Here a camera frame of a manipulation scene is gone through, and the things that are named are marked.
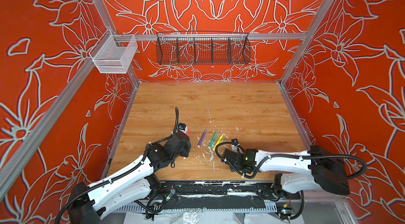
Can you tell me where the yellow marker pen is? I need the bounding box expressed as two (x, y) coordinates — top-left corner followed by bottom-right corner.
(213, 132), (225, 150)

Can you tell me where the green marker pen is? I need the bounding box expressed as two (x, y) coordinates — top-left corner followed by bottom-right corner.
(208, 130), (218, 149)

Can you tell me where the purple marker pen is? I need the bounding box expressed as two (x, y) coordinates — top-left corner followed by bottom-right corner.
(198, 128), (207, 148)

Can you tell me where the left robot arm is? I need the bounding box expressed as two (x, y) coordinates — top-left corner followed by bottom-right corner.
(55, 130), (191, 224)

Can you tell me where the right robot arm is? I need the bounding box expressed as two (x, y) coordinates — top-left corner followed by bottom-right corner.
(217, 143), (368, 195)

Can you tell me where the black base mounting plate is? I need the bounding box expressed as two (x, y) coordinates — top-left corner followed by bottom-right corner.
(141, 180), (301, 210)

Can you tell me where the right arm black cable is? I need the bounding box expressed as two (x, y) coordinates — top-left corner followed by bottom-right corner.
(215, 139), (368, 180)

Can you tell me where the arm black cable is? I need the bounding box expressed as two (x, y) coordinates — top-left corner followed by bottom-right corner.
(215, 139), (368, 180)
(172, 107), (180, 134)

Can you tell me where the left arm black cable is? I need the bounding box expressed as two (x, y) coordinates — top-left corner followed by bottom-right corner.
(172, 107), (180, 134)

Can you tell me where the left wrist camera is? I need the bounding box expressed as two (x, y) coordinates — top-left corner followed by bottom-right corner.
(178, 123), (186, 133)

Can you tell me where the white wire basket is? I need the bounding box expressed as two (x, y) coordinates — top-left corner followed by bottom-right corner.
(89, 29), (138, 74)

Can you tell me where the black wire basket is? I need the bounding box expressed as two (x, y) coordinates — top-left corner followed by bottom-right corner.
(156, 31), (251, 66)

